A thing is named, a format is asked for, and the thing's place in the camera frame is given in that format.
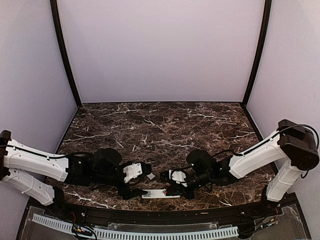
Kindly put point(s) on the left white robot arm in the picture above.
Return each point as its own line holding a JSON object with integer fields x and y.
{"x": 18, "y": 163}

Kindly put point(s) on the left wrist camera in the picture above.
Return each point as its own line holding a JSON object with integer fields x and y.
{"x": 136, "y": 170}

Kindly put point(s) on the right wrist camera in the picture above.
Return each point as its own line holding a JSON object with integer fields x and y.
{"x": 174, "y": 177}

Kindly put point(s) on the white slotted cable duct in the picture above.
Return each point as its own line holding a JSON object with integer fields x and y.
{"x": 102, "y": 233}

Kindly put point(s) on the black frame post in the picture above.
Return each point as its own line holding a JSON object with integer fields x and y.
{"x": 63, "y": 51}
{"x": 258, "y": 52}

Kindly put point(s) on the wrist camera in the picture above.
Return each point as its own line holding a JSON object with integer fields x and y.
{"x": 136, "y": 170}
{"x": 174, "y": 177}

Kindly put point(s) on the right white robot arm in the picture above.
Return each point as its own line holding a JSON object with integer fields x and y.
{"x": 296, "y": 144}

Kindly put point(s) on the white remote control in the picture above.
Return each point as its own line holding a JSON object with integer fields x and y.
{"x": 158, "y": 194}

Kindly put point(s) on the left black frame post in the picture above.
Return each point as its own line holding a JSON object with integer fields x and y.
{"x": 63, "y": 51}

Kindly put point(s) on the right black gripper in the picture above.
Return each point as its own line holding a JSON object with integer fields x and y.
{"x": 182, "y": 191}

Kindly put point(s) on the black front rail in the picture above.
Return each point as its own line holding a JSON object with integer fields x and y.
{"x": 239, "y": 214}

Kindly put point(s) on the white battery cover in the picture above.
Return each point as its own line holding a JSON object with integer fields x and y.
{"x": 151, "y": 176}

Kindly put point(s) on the right black frame post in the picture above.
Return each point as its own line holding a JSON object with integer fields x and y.
{"x": 258, "y": 52}

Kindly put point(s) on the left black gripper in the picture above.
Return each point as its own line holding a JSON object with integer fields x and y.
{"x": 128, "y": 194}

